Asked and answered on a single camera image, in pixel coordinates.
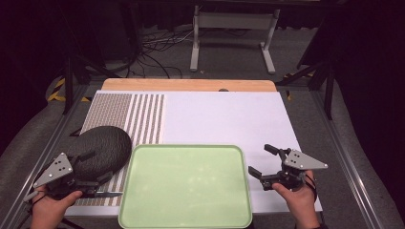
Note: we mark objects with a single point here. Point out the person's right hand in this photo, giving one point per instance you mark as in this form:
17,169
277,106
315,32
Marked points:
297,202

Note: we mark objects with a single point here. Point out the white board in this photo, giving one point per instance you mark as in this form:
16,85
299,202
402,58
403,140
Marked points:
223,120

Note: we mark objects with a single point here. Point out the aluminium rail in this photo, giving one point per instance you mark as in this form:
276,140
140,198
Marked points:
47,143
344,159

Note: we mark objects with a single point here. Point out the black tripod stand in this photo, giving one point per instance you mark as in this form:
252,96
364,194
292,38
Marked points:
68,86
329,92

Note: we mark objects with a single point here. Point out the black knife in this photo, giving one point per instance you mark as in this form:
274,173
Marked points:
110,194

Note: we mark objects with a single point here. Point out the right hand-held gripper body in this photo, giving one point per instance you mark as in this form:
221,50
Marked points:
297,163

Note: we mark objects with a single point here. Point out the person's left hand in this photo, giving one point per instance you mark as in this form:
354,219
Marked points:
51,210

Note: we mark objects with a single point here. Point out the light green plastic tray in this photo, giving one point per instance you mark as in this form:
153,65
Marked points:
186,187

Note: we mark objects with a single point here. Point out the white metal stand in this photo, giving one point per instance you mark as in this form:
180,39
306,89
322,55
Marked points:
234,20

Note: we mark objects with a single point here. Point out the wooden table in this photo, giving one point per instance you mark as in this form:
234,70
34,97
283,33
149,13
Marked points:
187,85

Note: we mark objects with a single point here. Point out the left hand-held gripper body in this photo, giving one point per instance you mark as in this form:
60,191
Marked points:
55,170

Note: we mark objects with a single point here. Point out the brown striped placemat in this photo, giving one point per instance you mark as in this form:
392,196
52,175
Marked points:
111,111

